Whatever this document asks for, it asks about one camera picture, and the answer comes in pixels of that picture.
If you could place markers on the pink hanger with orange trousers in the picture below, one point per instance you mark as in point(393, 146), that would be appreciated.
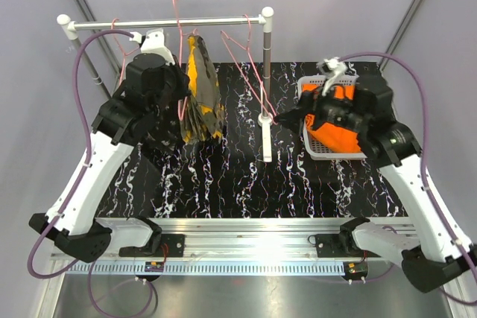
point(265, 19)

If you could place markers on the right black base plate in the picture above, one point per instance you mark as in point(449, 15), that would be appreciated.
point(326, 245)

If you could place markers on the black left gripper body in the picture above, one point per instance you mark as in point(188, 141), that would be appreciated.
point(174, 86)

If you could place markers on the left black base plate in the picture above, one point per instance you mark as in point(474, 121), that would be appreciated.
point(169, 245)

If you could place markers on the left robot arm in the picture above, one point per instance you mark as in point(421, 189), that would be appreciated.
point(71, 223)

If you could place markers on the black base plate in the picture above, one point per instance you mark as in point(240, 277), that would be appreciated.
point(326, 245)
point(169, 245)

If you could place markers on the white plastic basket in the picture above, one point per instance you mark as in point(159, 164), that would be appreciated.
point(316, 146)

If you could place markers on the camouflage yellow trousers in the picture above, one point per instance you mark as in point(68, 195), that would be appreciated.
point(203, 118)

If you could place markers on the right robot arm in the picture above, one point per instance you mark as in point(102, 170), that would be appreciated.
point(440, 252)

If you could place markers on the orange trousers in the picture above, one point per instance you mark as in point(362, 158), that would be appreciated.
point(335, 138)

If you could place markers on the black marble pattern mat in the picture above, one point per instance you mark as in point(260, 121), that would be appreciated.
point(230, 179)

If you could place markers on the black white patterned trousers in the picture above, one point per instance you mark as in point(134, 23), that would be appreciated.
point(142, 88)

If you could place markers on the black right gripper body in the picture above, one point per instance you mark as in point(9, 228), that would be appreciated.
point(337, 112)

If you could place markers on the white slotted cable duct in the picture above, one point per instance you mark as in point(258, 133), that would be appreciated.
point(212, 268)

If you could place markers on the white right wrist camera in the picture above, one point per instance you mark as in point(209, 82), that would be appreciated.
point(333, 71)

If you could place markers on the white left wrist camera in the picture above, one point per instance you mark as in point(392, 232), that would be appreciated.
point(153, 42)

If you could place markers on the pink hanger with camouflage trousers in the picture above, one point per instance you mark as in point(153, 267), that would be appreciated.
point(179, 24)

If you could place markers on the aluminium mounting rail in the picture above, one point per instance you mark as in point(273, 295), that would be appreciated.
point(254, 239)

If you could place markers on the silver white clothes rack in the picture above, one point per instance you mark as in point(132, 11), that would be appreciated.
point(71, 28)

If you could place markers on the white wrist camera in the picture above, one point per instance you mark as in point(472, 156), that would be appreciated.
point(153, 42)
point(333, 71)

